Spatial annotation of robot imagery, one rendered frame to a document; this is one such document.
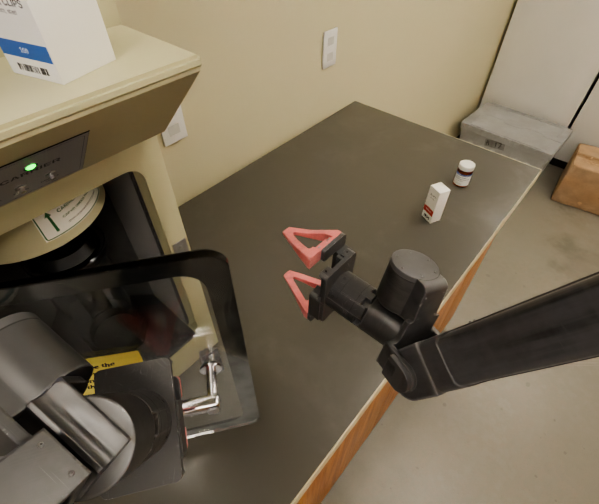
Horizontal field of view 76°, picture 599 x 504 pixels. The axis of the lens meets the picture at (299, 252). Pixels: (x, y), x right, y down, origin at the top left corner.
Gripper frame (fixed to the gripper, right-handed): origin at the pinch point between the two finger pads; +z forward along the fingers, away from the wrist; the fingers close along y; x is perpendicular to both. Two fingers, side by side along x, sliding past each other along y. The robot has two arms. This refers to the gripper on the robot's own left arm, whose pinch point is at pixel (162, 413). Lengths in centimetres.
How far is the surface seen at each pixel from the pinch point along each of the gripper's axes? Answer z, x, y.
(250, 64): 39, 23, -82
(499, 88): 161, 213, -158
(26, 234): -5.2, -10.6, -20.8
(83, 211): -2.9, -5.7, -23.7
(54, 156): -18.8, -1.5, -20.5
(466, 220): 42, 72, -29
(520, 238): 154, 179, -46
